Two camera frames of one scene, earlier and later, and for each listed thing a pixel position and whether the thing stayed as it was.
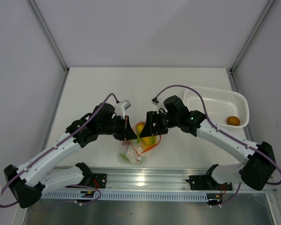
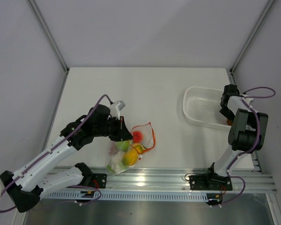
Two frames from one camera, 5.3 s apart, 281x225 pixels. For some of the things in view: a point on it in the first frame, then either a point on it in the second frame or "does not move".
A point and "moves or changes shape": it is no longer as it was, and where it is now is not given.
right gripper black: (153, 117) to (226, 115)
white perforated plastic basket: (225, 108) does not move
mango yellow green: (146, 142) to (129, 157)
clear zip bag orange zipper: (134, 151) moves or changes shape
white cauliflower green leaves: (131, 153) to (116, 165)
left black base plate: (98, 180) does not move
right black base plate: (207, 183) does not move
